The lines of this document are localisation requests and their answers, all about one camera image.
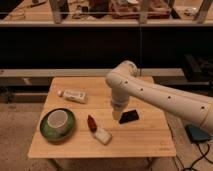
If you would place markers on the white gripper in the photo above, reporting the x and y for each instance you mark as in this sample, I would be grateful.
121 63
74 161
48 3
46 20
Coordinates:
117 108

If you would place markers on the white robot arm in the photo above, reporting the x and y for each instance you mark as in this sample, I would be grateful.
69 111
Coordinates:
194 108

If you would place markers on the black phone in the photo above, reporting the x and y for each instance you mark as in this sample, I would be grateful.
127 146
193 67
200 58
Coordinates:
129 116

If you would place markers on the red brown small bottle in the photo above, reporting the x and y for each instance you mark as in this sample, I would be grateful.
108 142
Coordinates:
91 123

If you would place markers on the white tube bottle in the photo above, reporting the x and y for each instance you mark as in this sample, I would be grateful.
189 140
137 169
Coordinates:
73 95

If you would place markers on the wooden folding table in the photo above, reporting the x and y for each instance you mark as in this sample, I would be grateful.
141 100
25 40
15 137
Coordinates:
149 136

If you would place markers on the white cup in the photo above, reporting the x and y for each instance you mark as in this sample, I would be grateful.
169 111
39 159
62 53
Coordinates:
58 120

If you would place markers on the green plate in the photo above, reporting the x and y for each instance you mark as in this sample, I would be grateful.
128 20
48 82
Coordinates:
53 136

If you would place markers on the blue foot pedal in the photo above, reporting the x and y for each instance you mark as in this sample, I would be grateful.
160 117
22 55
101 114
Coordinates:
196 135

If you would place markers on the long wooden shelf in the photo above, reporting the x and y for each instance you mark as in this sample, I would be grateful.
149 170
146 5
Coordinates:
106 13

